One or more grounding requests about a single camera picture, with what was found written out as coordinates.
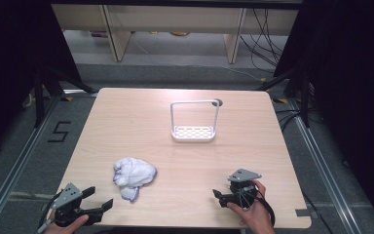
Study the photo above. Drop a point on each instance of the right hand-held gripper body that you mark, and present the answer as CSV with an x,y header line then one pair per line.
x,y
243,176

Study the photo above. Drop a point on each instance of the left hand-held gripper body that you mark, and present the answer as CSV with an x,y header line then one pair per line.
x,y
67,195

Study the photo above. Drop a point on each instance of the white cloth with purple edge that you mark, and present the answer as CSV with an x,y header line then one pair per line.
x,y
133,172

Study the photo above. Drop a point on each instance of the white metal rack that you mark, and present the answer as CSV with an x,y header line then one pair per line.
x,y
193,134

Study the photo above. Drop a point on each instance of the person's right hand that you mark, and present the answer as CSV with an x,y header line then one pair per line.
x,y
256,217

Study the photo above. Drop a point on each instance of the person's left hand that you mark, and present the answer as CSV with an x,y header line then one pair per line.
x,y
63,230

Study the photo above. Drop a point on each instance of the grey tape patch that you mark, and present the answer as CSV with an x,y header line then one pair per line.
x,y
302,213

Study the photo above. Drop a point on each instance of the grey round table grommet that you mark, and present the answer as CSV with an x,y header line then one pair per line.
x,y
220,103

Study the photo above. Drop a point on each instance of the black metal stand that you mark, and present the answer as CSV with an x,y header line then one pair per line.
x,y
39,97
304,100

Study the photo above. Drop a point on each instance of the black curtain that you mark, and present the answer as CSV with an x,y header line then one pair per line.
x,y
354,81
9,65

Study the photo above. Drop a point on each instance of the purple object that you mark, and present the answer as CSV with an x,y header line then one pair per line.
x,y
99,33

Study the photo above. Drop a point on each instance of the small yellow object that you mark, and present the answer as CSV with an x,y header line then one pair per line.
x,y
153,32

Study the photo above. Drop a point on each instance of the aluminium floor rail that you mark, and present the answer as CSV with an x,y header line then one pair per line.
x,y
16,169
321,162

